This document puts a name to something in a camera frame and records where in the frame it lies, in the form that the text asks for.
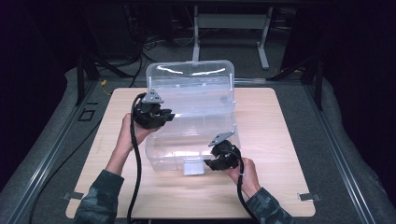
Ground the black floor cable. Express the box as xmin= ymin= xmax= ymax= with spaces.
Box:
xmin=27 ymin=117 xmax=105 ymax=224

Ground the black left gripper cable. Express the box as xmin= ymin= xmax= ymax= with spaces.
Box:
xmin=125 ymin=91 xmax=148 ymax=224

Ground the metal table clip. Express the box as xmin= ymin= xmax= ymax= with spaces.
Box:
xmin=62 ymin=191 xmax=85 ymax=202
xmin=297 ymin=192 xmax=322 ymax=203

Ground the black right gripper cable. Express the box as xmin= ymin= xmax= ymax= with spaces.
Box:
xmin=232 ymin=149 xmax=260 ymax=224

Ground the black metal stand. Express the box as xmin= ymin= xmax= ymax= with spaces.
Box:
xmin=75 ymin=50 xmax=134 ymax=107
xmin=266 ymin=55 xmax=325 ymax=110

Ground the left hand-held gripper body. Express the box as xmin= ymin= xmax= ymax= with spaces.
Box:
xmin=133 ymin=89 xmax=167 ymax=131

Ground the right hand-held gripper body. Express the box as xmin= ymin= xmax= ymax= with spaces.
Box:
xmin=207 ymin=131 xmax=243 ymax=171

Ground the person's right hand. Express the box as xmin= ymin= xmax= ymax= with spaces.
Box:
xmin=224 ymin=157 xmax=262 ymax=199

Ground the clear plastic storage box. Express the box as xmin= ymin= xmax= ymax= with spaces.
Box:
xmin=144 ymin=59 xmax=241 ymax=175

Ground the bundle of black cables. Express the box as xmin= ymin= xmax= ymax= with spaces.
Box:
xmin=123 ymin=6 xmax=194 ymax=89

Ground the aluminium rail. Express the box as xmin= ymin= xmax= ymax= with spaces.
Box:
xmin=7 ymin=81 xmax=98 ymax=224
xmin=303 ymin=83 xmax=376 ymax=224

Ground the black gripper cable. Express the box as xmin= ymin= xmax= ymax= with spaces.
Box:
xmin=232 ymin=149 xmax=260 ymax=224
xmin=125 ymin=91 xmax=148 ymax=224

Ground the white desk frame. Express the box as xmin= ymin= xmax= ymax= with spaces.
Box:
xmin=191 ymin=5 xmax=275 ymax=71

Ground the person's left hand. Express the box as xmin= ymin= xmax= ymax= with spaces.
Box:
xmin=119 ymin=113 xmax=161 ymax=149

